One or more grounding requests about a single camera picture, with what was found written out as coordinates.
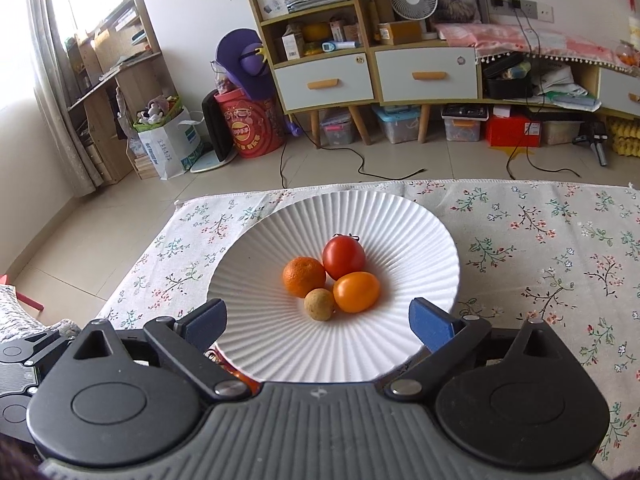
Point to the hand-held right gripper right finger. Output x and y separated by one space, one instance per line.
430 324

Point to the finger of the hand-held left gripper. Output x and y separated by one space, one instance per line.
35 349

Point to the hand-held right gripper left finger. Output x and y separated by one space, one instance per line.
207 322

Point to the orange tomato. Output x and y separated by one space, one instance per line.
356 292

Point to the small mandarin orange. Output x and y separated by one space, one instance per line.
303 276

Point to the small red tomato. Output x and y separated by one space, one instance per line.
343 258

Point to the small tan round fruit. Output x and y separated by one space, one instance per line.
319 305

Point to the white ribbed bowl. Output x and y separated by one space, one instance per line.
280 230

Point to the grey knitted cloth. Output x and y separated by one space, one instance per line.
20 317

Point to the red stool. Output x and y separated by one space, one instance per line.
20 292

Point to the floral tablecloth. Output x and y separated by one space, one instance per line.
525 240

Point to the white paper bag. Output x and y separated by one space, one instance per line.
167 147

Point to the black panel heater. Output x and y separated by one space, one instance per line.
217 125

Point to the blue lid storage box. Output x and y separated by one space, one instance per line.
397 127

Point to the red round bucket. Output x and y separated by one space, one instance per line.
255 127

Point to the black lid storage box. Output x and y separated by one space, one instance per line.
462 125

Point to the red box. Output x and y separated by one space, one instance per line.
515 132

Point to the clear storage box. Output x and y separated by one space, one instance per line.
339 130

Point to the plush toys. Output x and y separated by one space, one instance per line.
155 109

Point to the clear plastic container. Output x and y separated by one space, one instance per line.
562 132

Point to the grey curtain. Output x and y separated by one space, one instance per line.
55 110

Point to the clear snack bag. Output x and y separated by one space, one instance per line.
222 77

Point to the black handheld tool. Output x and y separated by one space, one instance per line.
595 140

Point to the black bag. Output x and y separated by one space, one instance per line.
507 85

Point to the wooden bookshelf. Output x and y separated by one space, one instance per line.
125 75

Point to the yellow egg cartons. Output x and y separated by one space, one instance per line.
625 137

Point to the purple plush hat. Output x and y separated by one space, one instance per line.
245 55

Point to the pile of papers and cloths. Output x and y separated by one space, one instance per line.
565 87

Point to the low wooden cabinet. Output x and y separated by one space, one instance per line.
590 102

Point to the white carton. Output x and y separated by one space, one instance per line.
292 45

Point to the cardboard box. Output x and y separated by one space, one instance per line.
400 33

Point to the white blue thermometer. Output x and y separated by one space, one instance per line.
337 46

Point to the pink tasselled cloth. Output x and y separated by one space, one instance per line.
550 42

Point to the small medicine boxes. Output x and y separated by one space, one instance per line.
344 30

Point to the yellow round object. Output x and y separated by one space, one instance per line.
316 32

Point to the glass jar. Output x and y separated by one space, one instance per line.
627 55

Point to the white wall socket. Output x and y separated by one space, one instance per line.
546 13

